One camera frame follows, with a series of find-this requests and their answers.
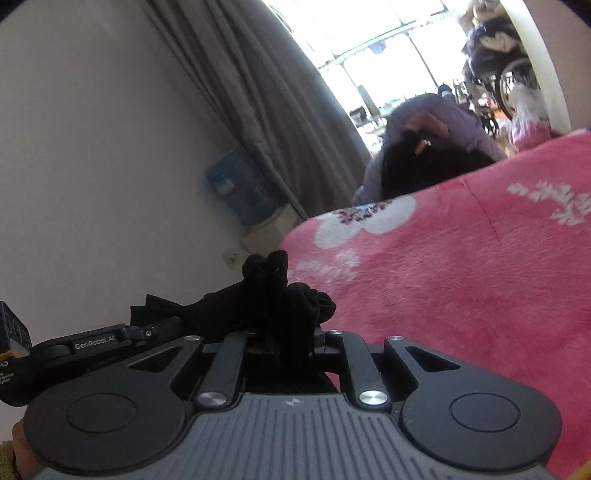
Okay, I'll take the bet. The pink white fluffy item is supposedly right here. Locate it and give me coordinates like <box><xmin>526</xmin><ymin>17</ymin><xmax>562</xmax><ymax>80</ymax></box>
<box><xmin>505</xmin><ymin>88</ymin><xmax>552</xmax><ymax>153</ymax></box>

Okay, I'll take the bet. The grey curtain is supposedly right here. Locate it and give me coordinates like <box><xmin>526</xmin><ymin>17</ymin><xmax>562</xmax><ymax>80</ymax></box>
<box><xmin>139</xmin><ymin>0</ymin><xmax>384</xmax><ymax>222</ymax></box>

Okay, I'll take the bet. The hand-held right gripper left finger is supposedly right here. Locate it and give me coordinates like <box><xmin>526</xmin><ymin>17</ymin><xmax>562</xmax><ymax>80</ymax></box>
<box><xmin>131</xmin><ymin>330</ymin><xmax>278</xmax><ymax>410</ymax></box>

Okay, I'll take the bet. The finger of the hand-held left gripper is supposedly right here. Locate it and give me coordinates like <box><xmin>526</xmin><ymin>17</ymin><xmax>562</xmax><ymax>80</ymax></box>
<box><xmin>124</xmin><ymin>316</ymin><xmax>184</xmax><ymax>343</ymax></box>

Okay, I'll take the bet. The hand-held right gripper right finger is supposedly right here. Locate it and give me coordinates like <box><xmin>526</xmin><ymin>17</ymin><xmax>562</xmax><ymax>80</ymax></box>
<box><xmin>307</xmin><ymin>328</ymin><xmax>462</xmax><ymax>410</ymax></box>

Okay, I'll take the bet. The blue box on wall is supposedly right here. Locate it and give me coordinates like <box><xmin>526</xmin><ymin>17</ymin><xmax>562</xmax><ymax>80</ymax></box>
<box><xmin>205</xmin><ymin>148</ymin><xmax>278</xmax><ymax>227</ymax></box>

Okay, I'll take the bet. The wheelchair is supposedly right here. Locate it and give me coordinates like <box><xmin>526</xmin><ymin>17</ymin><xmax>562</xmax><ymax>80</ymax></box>
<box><xmin>462</xmin><ymin>23</ymin><xmax>546</xmax><ymax>134</ymax></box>

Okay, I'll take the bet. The white cabinet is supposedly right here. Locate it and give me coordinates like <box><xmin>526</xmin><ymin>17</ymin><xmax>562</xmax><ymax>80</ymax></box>
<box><xmin>240</xmin><ymin>203</ymin><xmax>305</xmax><ymax>259</ymax></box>

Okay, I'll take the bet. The black t-shirt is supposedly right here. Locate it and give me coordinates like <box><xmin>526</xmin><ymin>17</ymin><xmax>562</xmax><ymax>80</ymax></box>
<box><xmin>129</xmin><ymin>249</ymin><xmax>338</xmax><ymax>393</ymax></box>

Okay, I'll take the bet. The pink floral blanket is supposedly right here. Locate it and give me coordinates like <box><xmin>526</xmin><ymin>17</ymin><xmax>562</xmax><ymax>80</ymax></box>
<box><xmin>281</xmin><ymin>129</ymin><xmax>591</xmax><ymax>480</ymax></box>

